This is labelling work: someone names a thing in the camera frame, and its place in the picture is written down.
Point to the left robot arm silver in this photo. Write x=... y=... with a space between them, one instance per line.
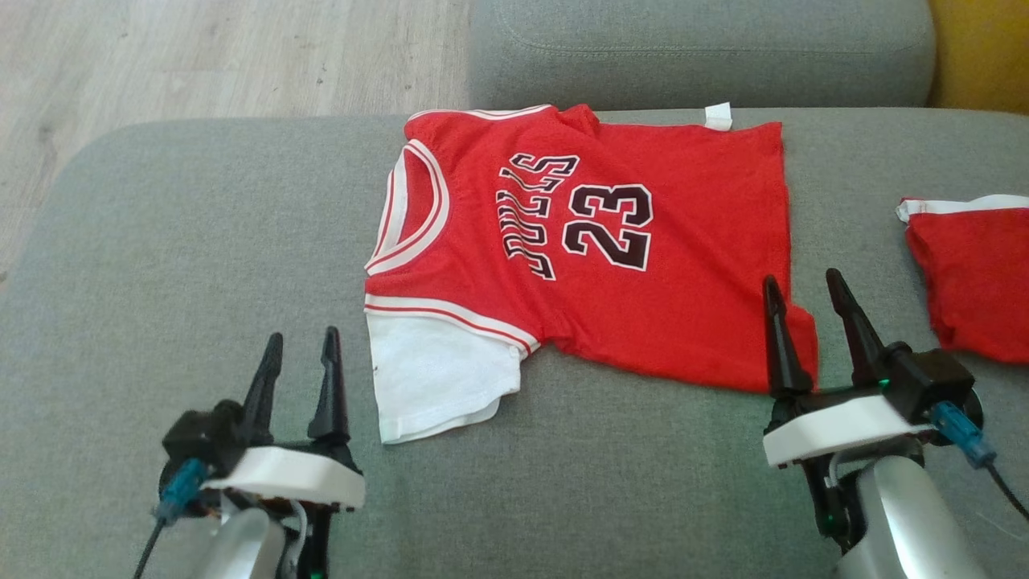
x=241 y=547

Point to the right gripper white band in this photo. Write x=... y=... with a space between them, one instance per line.
x=836 y=426

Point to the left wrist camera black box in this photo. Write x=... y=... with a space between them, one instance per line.
x=201 y=434

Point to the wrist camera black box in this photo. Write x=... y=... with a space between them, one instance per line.
x=932 y=378
x=201 y=434

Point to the red basketball jersey white sleeves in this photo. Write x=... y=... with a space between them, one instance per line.
x=691 y=281

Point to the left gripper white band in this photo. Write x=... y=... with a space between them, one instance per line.
x=289 y=474

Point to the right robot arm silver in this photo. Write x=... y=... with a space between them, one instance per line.
x=908 y=523

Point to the red shorts white waistband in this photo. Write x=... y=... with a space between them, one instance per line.
x=977 y=281

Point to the large grey sofa chaise seat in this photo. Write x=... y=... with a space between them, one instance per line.
x=201 y=265

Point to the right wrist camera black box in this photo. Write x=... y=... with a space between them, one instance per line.
x=932 y=378

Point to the grey sofa back cushion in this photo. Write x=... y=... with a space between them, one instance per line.
x=699 y=48

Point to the yellow sofa backrest cushion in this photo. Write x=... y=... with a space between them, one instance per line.
x=981 y=48

